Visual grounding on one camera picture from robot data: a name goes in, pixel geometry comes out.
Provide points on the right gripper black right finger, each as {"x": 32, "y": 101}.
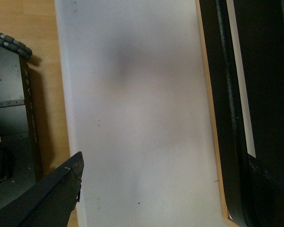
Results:
{"x": 268, "y": 193}

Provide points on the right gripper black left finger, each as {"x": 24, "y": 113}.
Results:
{"x": 49, "y": 202}

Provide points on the white drawer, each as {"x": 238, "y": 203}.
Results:
{"x": 137, "y": 108}

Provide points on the black robot base box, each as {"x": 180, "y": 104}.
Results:
{"x": 20, "y": 158}

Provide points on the black drawer handle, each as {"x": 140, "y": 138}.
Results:
{"x": 243, "y": 46}

